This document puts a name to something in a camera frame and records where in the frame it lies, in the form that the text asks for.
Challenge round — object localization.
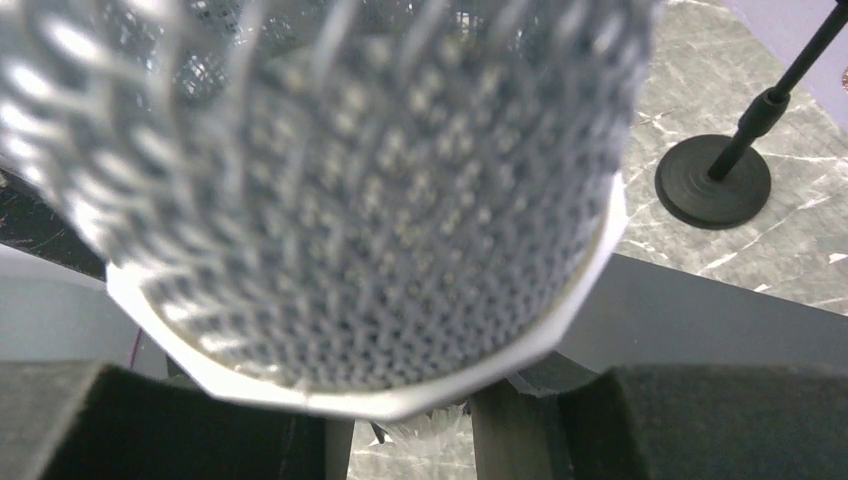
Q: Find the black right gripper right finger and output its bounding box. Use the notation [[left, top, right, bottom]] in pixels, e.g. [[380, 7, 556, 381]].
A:
[[470, 365, 847, 479]]

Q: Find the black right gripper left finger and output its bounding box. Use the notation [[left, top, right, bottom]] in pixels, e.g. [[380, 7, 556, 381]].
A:
[[1, 361, 354, 479]]

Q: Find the tall black microphone stand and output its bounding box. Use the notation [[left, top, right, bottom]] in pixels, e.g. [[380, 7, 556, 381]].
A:
[[654, 1, 847, 230]]

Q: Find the white microphone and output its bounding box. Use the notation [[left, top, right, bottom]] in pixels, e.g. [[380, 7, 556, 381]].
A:
[[1, 1, 663, 420]]

